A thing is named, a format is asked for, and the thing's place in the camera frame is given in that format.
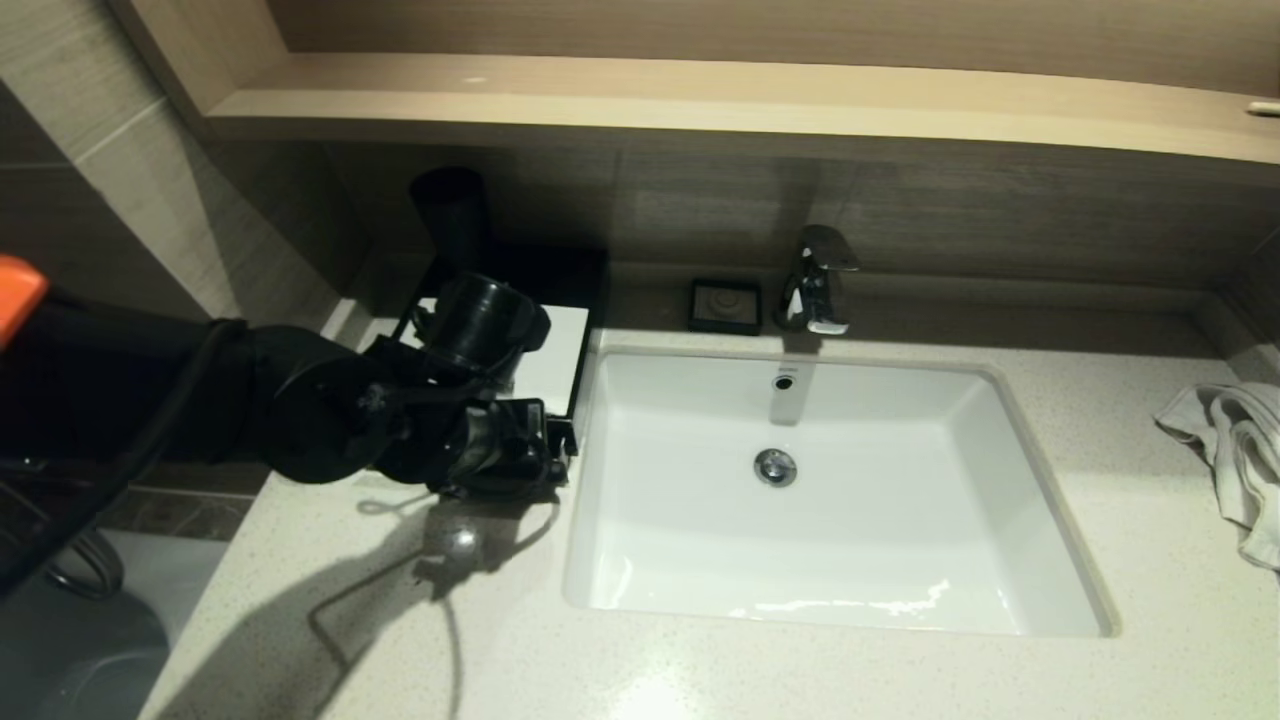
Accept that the chrome sink drain stopper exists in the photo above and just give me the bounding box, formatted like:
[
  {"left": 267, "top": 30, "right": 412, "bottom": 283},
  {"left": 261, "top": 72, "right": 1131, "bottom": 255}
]
[{"left": 753, "top": 448, "right": 799, "bottom": 489}]

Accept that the white bathtub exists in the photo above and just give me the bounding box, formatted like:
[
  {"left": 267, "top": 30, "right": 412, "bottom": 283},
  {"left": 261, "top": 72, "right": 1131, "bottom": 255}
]
[{"left": 0, "top": 530, "right": 233, "bottom": 720}]

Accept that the black amenity box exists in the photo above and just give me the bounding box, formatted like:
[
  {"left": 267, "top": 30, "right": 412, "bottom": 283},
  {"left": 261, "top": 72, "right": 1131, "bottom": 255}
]
[{"left": 385, "top": 248, "right": 612, "bottom": 457}]

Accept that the white towel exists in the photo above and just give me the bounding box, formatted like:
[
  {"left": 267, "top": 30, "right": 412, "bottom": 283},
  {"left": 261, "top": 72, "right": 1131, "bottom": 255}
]
[{"left": 1151, "top": 381, "right": 1280, "bottom": 572}]

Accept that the light wooden shelf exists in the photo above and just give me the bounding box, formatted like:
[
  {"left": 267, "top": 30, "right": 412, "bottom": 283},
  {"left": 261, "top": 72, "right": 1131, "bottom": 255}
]
[{"left": 105, "top": 0, "right": 1280, "bottom": 166}]

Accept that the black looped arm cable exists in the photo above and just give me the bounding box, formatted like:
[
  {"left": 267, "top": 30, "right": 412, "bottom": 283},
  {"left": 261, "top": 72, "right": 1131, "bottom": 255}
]
[{"left": 435, "top": 455, "right": 563, "bottom": 503}]

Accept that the chrome sink faucet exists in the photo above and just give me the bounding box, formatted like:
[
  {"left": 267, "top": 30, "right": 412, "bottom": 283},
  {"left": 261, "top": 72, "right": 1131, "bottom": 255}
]
[{"left": 775, "top": 225, "right": 861, "bottom": 337}]

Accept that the white sink basin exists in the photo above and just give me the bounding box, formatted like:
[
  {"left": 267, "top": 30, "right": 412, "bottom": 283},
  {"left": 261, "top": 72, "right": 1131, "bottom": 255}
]
[{"left": 561, "top": 346, "right": 1120, "bottom": 639}]

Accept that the metal shower hose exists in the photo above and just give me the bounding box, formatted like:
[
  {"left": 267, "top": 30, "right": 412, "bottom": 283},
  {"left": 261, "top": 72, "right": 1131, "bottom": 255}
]
[{"left": 42, "top": 528, "right": 127, "bottom": 602}]

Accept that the black coiled arm cable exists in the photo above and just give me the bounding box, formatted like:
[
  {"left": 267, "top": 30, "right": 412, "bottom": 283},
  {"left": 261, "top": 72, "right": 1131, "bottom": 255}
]
[{"left": 0, "top": 318, "right": 249, "bottom": 601}]

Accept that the drawer with plastic bags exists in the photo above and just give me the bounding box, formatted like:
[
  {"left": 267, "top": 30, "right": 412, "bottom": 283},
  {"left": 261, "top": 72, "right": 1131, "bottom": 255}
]
[{"left": 360, "top": 440, "right": 579, "bottom": 498}]

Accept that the black soap dish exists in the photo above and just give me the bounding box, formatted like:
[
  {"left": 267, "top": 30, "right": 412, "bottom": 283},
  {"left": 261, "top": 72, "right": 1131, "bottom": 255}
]
[{"left": 687, "top": 278, "right": 764, "bottom": 337}]

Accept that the black tumbler cup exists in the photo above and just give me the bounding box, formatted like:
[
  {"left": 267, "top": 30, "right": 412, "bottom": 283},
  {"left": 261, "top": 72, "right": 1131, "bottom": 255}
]
[{"left": 409, "top": 166, "right": 491, "bottom": 281}]

